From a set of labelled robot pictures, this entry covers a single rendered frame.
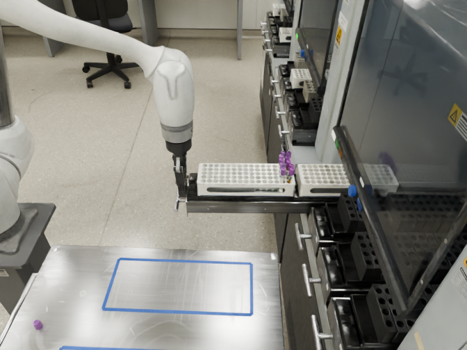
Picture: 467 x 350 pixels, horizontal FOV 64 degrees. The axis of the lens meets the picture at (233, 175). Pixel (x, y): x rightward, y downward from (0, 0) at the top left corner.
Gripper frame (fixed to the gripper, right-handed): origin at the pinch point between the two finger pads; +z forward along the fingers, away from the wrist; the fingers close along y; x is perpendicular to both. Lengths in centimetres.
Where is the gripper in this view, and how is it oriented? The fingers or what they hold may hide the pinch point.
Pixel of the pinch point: (183, 188)
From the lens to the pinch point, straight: 120.3
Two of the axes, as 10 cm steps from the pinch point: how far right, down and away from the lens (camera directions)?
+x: -10.0, -0.1, -0.1
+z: -0.2, 7.6, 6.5
